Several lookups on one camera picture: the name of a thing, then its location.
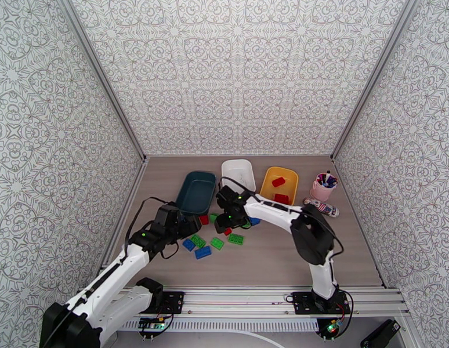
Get dark teal plastic bin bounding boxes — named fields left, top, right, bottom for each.
left=175, top=171, right=218, bottom=216

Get white plastic bin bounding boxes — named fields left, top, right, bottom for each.
left=221, top=159, right=257, bottom=199

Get yellow plastic bin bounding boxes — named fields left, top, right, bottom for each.
left=260, top=166, right=299, bottom=210

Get flag print tube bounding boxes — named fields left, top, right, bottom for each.
left=303, top=198, right=340, bottom=218

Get pink pen cup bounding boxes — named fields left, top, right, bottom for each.
left=310, top=171, right=338, bottom=202

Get black box device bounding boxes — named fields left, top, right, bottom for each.
left=360, top=318, right=402, bottom=348

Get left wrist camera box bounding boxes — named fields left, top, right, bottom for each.
left=153, top=204, right=181, bottom=229

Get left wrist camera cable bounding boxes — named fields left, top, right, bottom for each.
left=43, top=196, right=180, bottom=348

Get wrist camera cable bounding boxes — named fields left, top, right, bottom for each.
left=219, top=176, right=345, bottom=286
left=43, top=196, right=180, bottom=348

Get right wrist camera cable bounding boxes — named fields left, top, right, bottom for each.
left=219, top=176, right=345, bottom=286

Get grey table side rail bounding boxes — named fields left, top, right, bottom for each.
left=99, top=156, right=150, bottom=271
left=331, top=156, right=389, bottom=288

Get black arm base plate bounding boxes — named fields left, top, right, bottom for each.
left=292, top=291, right=352, bottom=316
left=151, top=291, right=186, bottom=315

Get aluminium mounting rail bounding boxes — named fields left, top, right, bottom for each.
left=67, top=285, right=410, bottom=320

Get red black power wires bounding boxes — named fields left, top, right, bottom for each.
left=315, top=298, right=360, bottom=340
left=139, top=312, right=175, bottom=339

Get white slotted cable duct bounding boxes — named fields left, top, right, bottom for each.
left=115, top=318, right=320, bottom=332

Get white hose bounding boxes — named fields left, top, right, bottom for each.
left=195, top=330, right=285, bottom=348

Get aluminium frame post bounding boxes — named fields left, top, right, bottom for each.
left=54, top=0, right=147, bottom=161
left=329, top=0, right=425, bottom=161

